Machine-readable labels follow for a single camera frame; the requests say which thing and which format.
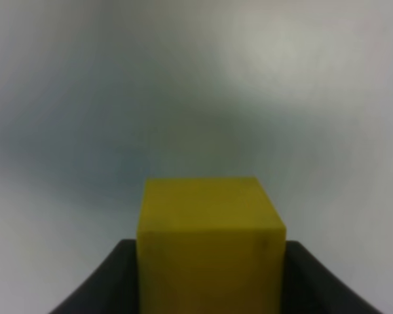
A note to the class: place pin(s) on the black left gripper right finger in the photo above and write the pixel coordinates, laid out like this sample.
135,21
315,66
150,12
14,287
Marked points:
309,287

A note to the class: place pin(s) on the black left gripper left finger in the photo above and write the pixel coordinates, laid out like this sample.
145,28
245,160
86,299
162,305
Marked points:
111,288

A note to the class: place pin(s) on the yellow cube block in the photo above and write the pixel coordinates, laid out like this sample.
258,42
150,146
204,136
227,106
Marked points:
209,245

